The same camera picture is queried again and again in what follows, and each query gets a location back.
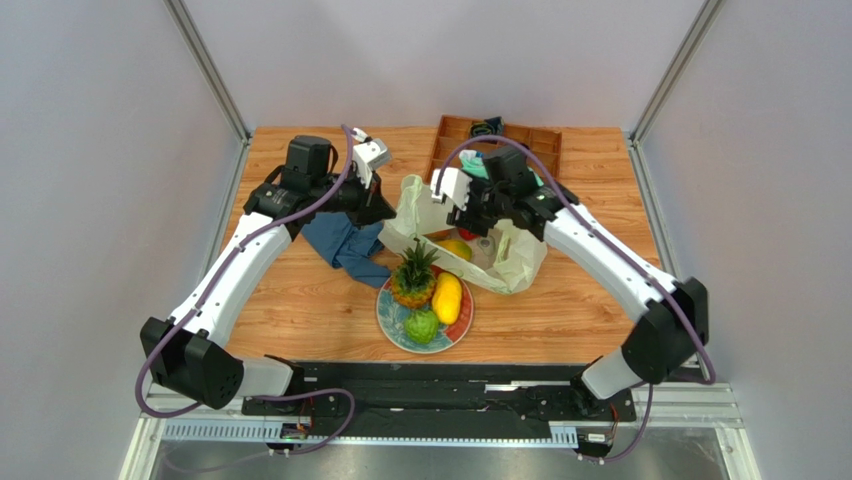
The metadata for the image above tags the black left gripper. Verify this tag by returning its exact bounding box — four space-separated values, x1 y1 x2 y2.
310 164 396 231

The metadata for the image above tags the pale yellow plastic bag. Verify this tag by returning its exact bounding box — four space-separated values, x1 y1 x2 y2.
379 175 548 295

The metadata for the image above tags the fake pineapple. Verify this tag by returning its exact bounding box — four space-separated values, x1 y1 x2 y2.
390 241 438 309

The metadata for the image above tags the fake yellow mango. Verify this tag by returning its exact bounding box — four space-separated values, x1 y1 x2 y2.
431 272 463 325

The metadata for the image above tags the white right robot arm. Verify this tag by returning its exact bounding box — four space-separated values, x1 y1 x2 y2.
430 145 709 417

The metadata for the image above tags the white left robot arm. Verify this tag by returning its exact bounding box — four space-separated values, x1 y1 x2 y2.
135 129 396 418

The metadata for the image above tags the fake red fruit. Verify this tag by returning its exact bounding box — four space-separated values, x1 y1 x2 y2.
457 229 478 241

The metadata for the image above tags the fake orange peach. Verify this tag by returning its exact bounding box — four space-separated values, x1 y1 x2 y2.
425 229 453 242

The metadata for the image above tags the fake green yellow fruit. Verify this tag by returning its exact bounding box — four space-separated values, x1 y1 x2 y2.
437 239 473 261

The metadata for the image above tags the teal white sock left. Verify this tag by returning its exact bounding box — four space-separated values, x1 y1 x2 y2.
458 149 489 179

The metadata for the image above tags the teal white sock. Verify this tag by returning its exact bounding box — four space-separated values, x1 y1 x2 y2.
458 149 489 179
527 167 544 187

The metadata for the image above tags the blue cloth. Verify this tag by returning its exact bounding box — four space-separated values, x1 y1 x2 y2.
301 213 391 288

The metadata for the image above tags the teal white sock right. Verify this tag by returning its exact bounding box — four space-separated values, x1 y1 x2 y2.
527 167 544 187

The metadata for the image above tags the dark blue yellow sock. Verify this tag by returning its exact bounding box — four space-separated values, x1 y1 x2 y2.
468 116 505 138

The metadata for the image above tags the wooden compartment tray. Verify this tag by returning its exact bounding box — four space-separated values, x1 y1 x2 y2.
421 115 562 180

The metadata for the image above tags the red and teal floral plate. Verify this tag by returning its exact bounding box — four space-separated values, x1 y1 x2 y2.
375 267 475 355

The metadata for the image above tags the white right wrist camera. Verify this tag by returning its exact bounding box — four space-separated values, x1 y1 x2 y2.
429 167 472 211

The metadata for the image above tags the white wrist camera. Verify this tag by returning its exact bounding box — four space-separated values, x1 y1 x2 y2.
429 167 472 211
350 128 392 190

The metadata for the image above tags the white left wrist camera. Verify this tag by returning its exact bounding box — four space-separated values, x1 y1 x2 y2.
350 128 392 190

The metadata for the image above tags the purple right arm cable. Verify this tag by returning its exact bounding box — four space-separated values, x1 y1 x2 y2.
431 134 717 465

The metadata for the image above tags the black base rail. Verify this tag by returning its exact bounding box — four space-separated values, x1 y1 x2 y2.
142 360 740 447

